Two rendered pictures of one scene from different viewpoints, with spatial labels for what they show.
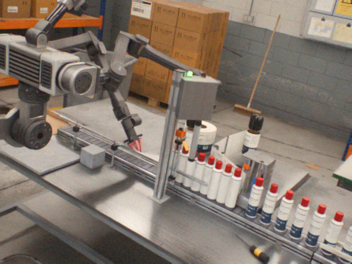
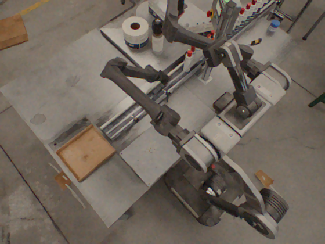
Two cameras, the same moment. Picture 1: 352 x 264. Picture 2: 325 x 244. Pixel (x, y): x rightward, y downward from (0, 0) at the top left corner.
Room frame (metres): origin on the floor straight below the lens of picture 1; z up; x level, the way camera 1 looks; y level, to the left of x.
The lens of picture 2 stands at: (2.06, 1.14, 2.33)
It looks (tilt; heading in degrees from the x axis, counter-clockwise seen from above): 66 degrees down; 282
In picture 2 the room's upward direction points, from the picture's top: 3 degrees clockwise
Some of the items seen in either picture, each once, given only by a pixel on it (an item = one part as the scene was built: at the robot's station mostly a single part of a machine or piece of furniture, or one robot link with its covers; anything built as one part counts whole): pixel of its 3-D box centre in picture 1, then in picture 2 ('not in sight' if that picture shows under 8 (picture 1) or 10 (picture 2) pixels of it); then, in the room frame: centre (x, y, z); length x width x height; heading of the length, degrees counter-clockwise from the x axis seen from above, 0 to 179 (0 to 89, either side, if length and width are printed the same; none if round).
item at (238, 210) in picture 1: (168, 179); (188, 68); (2.11, 0.00, 0.86); 1.65 x 0.08 x 0.04; 59
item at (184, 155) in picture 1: (183, 164); (196, 52); (2.08, -0.06, 0.98); 0.05 x 0.05 x 0.20
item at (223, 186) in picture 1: (224, 183); not in sight; (1.95, -0.27, 0.98); 0.05 x 0.05 x 0.20
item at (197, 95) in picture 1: (194, 97); (223, 11); (1.98, -0.05, 1.38); 0.17 x 0.10 x 0.19; 114
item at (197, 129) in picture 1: (194, 141); not in sight; (1.94, -0.09, 1.18); 0.04 x 0.04 x 0.21
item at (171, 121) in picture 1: (168, 137); (215, 49); (1.96, 0.04, 1.16); 0.04 x 0.04 x 0.67; 59
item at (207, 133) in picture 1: (198, 136); (136, 33); (2.59, -0.14, 0.95); 0.20 x 0.20 x 0.14
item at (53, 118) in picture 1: (45, 121); (86, 151); (2.62, 0.86, 0.85); 0.30 x 0.26 x 0.04; 59
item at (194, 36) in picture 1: (173, 55); not in sight; (6.15, 0.25, 0.70); 1.20 x 0.82 x 1.39; 64
